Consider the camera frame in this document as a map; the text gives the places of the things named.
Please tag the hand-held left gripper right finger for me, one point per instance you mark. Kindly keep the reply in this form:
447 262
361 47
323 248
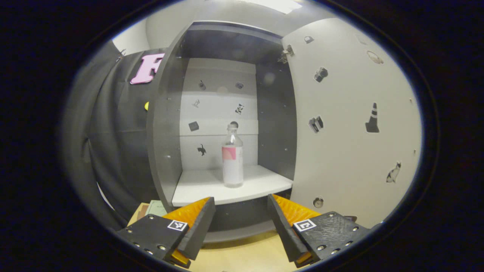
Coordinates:
285 234

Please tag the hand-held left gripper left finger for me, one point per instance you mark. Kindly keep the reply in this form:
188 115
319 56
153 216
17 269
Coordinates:
200 230

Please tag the clear plastic bottle pink label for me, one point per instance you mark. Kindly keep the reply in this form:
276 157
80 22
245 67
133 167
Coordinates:
232 170

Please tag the grey cabinet door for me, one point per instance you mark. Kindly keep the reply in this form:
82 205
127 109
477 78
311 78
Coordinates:
348 151

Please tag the dark grey cabinet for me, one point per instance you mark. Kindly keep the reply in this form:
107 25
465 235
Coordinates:
166 132

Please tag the white cabinet shelf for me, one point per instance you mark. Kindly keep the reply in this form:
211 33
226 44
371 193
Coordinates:
200 185

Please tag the metal door hinge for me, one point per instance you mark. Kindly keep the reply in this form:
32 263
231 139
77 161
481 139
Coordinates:
286 53

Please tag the black backdrop cloth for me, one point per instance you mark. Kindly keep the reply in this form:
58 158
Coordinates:
106 143

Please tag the ceiling light panel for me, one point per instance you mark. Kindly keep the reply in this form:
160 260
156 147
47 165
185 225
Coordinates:
276 4

